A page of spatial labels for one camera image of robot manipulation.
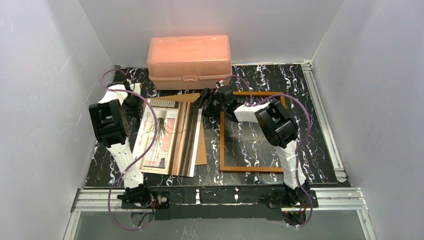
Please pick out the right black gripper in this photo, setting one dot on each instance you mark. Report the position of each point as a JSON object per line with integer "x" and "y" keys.
{"x": 207, "y": 101}

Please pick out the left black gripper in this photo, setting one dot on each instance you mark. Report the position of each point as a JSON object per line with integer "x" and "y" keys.
{"x": 133, "y": 102}

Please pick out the window and plant photo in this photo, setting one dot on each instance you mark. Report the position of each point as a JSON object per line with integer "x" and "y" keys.
{"x": 167, "y": 138}

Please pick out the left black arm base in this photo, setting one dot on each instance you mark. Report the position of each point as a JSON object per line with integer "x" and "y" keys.
{"x": 142, "y": 200}

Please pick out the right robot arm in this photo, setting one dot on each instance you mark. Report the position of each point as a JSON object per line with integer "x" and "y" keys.
{"x": 277, "y": 125}

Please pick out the pink plastic storage box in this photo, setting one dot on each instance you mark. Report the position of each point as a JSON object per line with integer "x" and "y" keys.
{"x": 189, "y": 62}

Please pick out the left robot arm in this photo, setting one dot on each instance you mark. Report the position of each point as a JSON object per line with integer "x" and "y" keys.
{"x": 111, "y": 128}

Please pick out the aluminium front rail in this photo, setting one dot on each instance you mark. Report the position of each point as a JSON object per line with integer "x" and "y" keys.
{"x": 329, "y": 198}

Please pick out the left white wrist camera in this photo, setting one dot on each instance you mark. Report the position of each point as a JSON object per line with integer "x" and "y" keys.
{"x": 136, "y": 88}

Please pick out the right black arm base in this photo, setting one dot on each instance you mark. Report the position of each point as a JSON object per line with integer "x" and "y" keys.
{"x": 291, "y": 200}

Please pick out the brown wooden picture frame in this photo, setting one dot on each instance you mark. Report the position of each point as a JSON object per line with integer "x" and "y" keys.
{"x": 242, "y": 169}

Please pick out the brown cardboard backing board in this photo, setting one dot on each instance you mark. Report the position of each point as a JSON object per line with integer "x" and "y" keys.
{"x": 201, "y": 157}

